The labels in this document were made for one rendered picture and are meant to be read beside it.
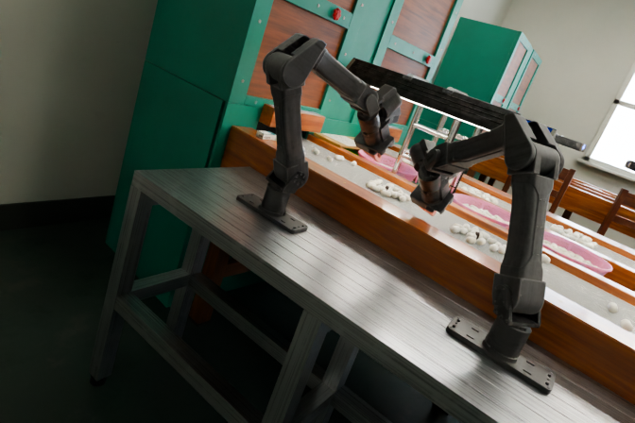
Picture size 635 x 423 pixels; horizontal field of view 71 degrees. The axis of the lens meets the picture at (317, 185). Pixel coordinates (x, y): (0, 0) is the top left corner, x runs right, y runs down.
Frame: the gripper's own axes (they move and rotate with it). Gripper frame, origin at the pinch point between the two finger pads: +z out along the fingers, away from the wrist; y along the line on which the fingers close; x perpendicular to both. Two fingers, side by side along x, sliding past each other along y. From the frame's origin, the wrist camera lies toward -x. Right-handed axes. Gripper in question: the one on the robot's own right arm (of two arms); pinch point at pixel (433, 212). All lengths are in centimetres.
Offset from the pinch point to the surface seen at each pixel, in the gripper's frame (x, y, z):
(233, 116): 11, 71, -16
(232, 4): -13, 82, -41
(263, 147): 14, 54, -13
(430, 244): 14.1, -9.2, -12.7
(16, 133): 64, 145, -21
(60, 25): 24, 146, -42
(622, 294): -14, -49, 19
